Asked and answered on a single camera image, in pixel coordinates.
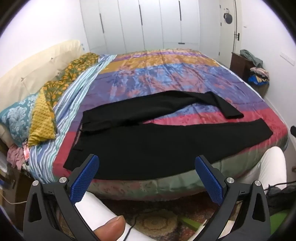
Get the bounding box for colourful patchwork bedspread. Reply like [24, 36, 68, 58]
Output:
[53, 49, 288, 201]

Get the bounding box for patterned floor rug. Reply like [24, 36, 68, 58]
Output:
[55, 199, 243, 241]

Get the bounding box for cream padded headboard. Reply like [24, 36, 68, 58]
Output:
[1, 40, 84, 110]

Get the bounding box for teal floral pillow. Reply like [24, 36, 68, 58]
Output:
[1, 93, 38, 147]

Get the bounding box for yellow green floral blanket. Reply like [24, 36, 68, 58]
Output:
[28, 52, 99, 147]

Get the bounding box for blue striped bed sheet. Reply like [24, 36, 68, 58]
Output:
[29, 55, 116, 184]

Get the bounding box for white built-in wardrobe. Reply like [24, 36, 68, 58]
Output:
[80, 0, 200, 55]

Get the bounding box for pile of clothes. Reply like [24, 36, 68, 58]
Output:
[240, 49, 269, 86]

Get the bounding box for dark wooden side cabinet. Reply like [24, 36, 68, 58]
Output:
[230, 53, 254, 82]

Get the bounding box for person's left hand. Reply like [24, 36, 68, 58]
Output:
[93, 215, 126, 241]

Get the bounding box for pink crumpled cloth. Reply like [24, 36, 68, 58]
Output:
[6, 144, 29, 171]

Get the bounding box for black pants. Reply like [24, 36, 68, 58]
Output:
[64, 90, 273, 180]

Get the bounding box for white room door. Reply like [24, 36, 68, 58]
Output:
[218, 1, 242, 67]

